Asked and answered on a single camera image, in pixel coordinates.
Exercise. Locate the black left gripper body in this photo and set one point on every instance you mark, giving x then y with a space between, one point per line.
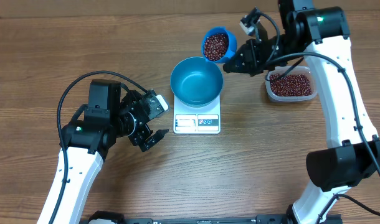
129 124

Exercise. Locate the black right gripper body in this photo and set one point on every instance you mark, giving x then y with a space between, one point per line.
260 58

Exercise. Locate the blue plastic measuring scoop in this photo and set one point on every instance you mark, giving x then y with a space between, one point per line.
232 43

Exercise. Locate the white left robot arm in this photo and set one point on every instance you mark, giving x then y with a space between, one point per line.
112 111

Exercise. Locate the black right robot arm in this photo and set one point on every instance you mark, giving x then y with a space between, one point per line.
322 38

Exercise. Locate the red beans in scoop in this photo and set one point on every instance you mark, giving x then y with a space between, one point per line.
215 46

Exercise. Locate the white digital kitchen scale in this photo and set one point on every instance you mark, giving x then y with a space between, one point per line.
202 120

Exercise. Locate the teal metal bowl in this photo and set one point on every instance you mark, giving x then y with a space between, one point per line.
196 82

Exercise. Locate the clear plastic container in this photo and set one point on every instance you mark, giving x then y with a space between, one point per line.
289 99

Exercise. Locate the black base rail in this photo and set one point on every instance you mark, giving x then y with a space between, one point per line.
111 217

